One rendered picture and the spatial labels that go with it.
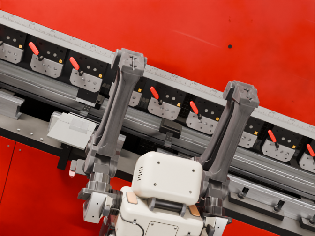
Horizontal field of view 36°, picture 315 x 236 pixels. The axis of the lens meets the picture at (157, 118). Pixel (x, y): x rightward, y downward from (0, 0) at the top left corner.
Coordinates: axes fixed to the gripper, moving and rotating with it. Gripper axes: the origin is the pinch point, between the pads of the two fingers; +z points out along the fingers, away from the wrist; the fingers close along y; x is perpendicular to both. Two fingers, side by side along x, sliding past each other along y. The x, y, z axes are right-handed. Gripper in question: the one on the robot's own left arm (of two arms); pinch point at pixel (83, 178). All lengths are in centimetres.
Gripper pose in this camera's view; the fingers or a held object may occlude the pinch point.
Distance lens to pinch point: 205.0
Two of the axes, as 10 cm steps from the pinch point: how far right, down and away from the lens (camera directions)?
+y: -9.4, -2.4, -2.6
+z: -3.5, 5.4, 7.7
